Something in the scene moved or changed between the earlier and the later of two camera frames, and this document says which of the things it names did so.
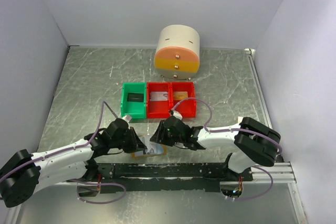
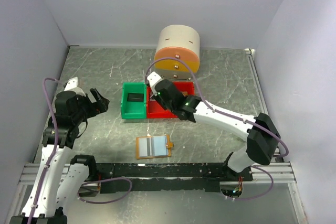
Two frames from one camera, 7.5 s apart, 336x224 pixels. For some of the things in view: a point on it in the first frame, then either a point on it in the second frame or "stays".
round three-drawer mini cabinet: [177, 55] stays
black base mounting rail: [160, 177] stays
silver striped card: [151, 147] -> [151, 99]
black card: [135, 97] stays
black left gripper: [135, 144] -> [101, 105]
